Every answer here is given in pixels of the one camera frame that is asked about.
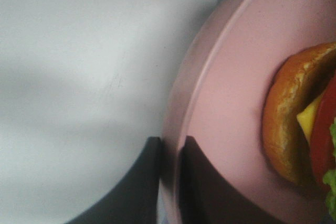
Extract burger with lettuce and tomato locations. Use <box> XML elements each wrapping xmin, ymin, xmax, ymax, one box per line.
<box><xmin>262</xmin><ymin>42</ymin><xmax>335</xmax><ymax>219</ymax></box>

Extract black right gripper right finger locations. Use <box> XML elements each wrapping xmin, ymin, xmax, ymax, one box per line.
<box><xmin>179</xmin><ymin>136</ymin><xmax>332</xmax><ymax>223</ymax></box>

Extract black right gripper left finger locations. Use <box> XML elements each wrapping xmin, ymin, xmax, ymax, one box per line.
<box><xmin>69</xmin><ymin>137</ymin><xmax>162</xmax><ymax>223</ymax></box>

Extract pink round plate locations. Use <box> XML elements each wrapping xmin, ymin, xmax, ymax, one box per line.
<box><xmin>160</xmin><ymin>0</ymin><xmax>335</xmax><ymax>223</ymax></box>

